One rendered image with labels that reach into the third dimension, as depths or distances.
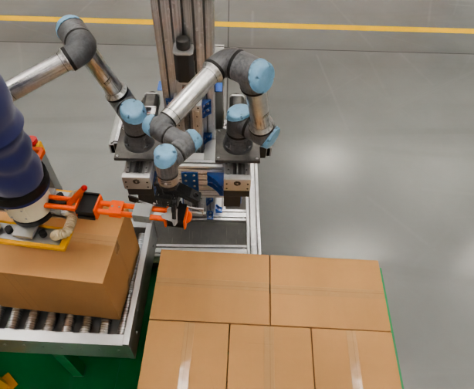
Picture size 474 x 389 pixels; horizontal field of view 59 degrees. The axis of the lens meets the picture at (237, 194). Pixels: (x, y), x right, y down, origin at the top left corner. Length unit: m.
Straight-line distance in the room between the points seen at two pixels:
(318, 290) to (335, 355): 0.33
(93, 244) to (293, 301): 1.02
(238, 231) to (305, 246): 0.52
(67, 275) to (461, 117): 3.65
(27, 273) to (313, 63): 3.48
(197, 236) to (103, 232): 0.94
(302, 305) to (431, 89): 2.99
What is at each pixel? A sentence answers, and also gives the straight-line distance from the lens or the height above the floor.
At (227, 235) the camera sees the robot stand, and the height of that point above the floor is 0.21.
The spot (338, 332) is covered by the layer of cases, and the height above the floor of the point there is 0.54.
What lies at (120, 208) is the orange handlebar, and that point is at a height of 1.23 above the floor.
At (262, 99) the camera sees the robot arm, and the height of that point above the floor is 1.48.
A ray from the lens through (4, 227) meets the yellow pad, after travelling 1.96.
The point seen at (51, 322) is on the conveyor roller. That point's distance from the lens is 2.33.
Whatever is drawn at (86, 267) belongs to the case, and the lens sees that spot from 1.93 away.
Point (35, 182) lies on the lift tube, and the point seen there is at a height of 1.38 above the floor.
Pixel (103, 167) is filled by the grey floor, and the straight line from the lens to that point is 3.55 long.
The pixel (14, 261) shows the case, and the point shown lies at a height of 0.95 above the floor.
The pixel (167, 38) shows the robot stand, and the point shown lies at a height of 1.54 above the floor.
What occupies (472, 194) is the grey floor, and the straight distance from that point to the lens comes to 3.82.
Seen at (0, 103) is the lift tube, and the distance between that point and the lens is 1.47.
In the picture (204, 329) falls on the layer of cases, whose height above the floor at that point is 0.54.
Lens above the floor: 2.58
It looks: 52 degrees down
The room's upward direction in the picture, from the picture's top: 3 degrees clockwise
